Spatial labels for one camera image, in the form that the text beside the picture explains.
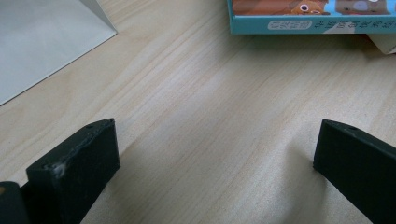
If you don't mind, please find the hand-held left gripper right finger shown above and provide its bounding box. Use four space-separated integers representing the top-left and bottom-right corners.
312 119 396 224

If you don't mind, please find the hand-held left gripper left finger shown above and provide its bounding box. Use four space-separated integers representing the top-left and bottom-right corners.
25 118 121 224

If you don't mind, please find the colourful monster picture book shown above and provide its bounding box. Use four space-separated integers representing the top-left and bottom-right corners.
227 0 396 35

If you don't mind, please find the red picture book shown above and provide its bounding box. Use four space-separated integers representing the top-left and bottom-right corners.
361 33 396 56

